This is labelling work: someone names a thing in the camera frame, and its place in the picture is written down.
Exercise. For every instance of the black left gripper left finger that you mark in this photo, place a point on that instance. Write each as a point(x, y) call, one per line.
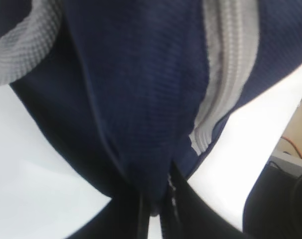
point(124, 217)

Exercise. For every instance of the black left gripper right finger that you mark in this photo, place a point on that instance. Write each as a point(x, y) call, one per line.
point(184, 215)

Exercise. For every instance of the navy blue lunch bag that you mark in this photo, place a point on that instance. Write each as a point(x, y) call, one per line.
point(125, 89)

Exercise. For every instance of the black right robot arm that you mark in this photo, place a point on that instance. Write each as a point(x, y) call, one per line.
point(273, 209)

